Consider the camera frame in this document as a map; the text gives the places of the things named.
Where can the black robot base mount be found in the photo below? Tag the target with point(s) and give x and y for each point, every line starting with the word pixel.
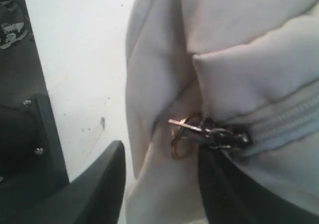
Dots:
pixel 32 166

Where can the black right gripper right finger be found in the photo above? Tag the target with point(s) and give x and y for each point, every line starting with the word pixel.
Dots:
pixel 231 197

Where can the beige fabric duffel bag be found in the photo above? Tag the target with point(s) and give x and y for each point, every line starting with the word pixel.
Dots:
pixel 251 62

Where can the sneaker on floor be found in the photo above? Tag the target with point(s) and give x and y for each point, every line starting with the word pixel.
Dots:
pixel 11 32

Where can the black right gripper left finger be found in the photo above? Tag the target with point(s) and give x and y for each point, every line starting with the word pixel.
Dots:
pixel 95 197

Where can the metal zipper pull with ring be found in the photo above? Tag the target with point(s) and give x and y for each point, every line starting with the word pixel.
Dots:
pixel 196 131

